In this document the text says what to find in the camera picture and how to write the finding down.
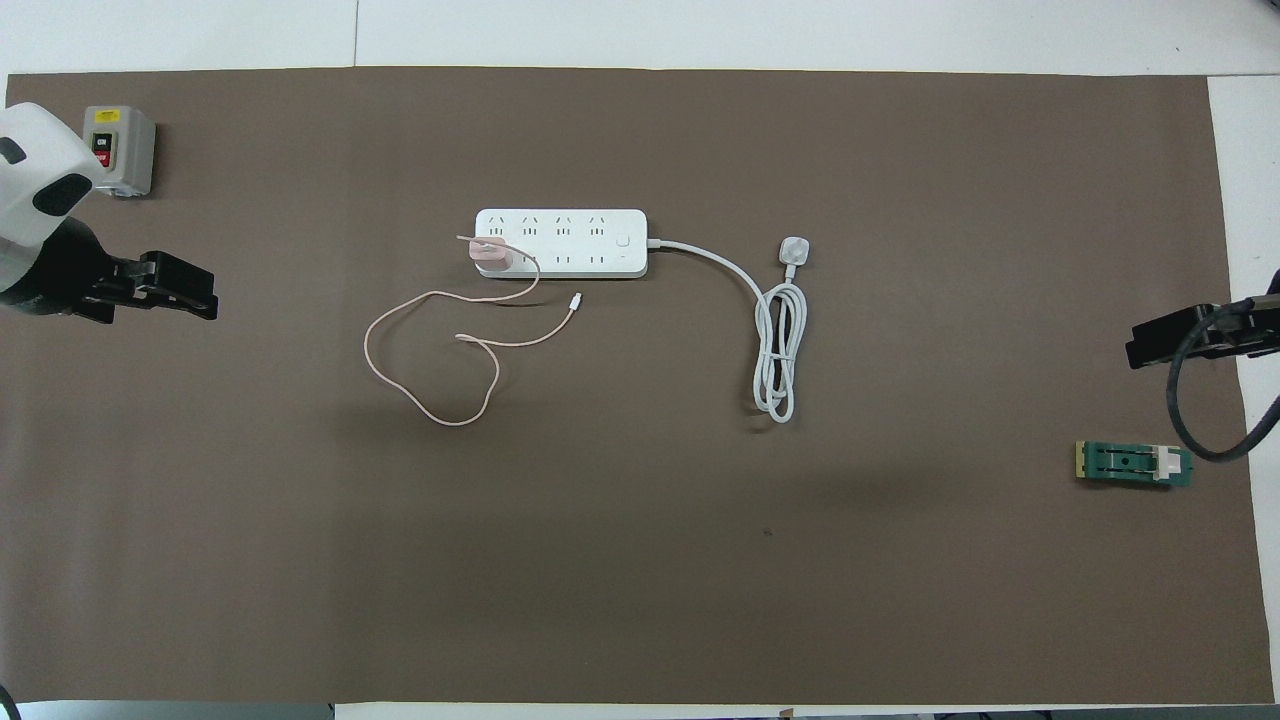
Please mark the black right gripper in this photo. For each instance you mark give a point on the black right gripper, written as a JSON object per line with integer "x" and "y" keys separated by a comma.
{"x": 1255, "y": 335}

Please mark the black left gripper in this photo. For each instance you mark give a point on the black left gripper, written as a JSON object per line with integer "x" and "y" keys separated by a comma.
{"x": 50, "y": 280}

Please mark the pink charger adapter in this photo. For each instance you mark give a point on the pink charger adapter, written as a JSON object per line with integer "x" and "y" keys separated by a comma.
{"x": 492, "y": 257}

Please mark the white power strip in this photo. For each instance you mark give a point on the white power strip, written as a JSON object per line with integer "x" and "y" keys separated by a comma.
{"x": 580, "y": 243}

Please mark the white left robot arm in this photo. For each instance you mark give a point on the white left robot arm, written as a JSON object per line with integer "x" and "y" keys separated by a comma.
{"x": 40, "y": 160}

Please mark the brown table mat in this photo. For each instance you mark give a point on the brown table mat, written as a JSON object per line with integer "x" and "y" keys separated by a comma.
{"x": 640, "y": 560}

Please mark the grey on-off switch box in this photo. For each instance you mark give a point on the grey on-off switch box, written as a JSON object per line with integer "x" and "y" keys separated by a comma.
{"x": 125, "y": 150}

